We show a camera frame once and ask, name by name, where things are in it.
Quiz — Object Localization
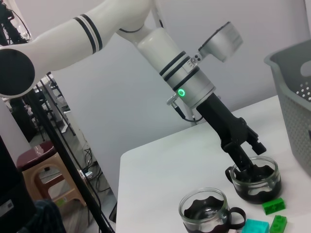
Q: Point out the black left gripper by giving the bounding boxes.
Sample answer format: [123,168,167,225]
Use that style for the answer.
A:
[195,93,267,177]

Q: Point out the glass teacup with black sleeve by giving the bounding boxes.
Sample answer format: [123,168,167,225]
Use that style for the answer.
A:
[178,186,246,233]
[225,156,282,204]

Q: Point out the grey perforated storage basket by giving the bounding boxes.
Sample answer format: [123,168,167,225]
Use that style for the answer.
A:
[263,39,311,179]

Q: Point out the green toy brick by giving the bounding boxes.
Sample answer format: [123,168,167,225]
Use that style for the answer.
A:
[269,215,288,233]
[261,197,286,216]

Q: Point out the teal toy brick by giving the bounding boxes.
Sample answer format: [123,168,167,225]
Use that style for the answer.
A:
[242,218,270,233]

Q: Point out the metal partition strip with hinge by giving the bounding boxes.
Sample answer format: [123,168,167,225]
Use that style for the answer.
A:
[152,0,198,126]

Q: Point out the cluttered metal shelf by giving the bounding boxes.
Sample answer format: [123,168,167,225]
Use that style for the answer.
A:
[23,71,75,136]

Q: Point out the beige plastic stool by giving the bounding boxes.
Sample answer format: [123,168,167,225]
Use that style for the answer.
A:
[21,157,87,207]

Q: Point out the dark blue cloth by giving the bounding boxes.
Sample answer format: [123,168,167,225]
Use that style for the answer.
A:
[33,199,67,233]

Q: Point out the maroon plastic stool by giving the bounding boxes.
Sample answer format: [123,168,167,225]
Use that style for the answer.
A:
[16,140,58,172]

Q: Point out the black cabinet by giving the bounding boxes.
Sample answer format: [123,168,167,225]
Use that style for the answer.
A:
[0,134,35,220]

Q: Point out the black floor cables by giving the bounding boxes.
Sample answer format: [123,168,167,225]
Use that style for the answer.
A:
[80,145,112,195]

